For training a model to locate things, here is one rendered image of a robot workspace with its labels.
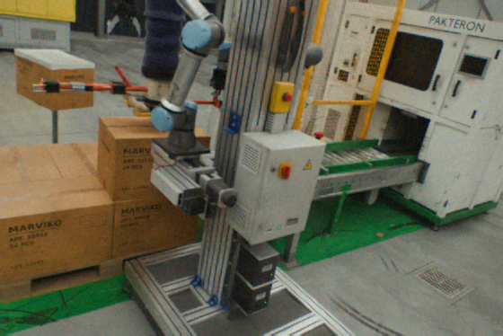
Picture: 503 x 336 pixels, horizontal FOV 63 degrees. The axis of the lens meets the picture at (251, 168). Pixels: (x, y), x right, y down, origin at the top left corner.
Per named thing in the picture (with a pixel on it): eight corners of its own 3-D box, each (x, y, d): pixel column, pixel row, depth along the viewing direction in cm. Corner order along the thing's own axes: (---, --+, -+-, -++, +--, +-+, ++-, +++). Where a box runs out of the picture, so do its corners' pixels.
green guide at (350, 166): (410, 162, 415) (413, 154, 411) (419, 166, 407) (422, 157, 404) (293, 178, 321) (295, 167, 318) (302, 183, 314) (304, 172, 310)
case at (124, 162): (180, 168, 304) (186, 116, 289) (203, 192, 274) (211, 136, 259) (96, 173, 272) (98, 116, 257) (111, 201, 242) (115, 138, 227)
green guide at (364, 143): (370, 143, 453) (372, 136, 450) (377, 146, 446) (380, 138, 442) (254, 153, 360) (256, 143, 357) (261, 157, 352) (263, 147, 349)
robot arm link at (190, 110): (199, 127, 209) (203, 101, 204) (184, 131, 198) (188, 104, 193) (180, 120, 214) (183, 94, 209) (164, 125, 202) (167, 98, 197)
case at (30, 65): (93, 107, 380) (94, 63, 365) (51, 110, 349) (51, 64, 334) (57, 90, 410) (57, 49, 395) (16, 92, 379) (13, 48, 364)
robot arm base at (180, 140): (201, 147, 209) (204, 129, 206) (174, 150, 200) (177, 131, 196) (187, 137, 220) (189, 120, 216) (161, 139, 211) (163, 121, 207)
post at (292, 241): (287, 257, 317) (317, 137, 280) (293, 262, 312) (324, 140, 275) (281, 259, 313) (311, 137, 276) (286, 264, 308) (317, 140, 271)
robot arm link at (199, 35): (182, 132, 200) (226, 28, 175) (163, 138, 187) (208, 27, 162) (164, 119, 203) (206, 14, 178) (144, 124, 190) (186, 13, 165)
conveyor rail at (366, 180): (413, 179, 414) (419, 162, 407) (417, 181, 411) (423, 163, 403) (219, 213, 279) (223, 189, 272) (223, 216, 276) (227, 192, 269)
